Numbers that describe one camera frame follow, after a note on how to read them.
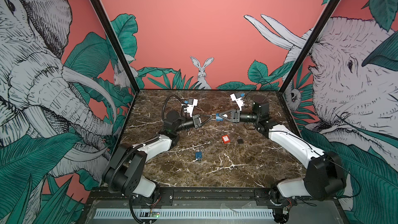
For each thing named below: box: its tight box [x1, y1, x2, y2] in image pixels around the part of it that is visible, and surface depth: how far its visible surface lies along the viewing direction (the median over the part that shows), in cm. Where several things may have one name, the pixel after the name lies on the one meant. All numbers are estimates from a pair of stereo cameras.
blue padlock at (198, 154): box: [195, 151, 203, 160], surface depth 89 cm
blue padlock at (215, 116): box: [210, 113, 224, 122], surface depth 75 cm
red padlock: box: [221, 134, 231, 145], surface depth 95 cm
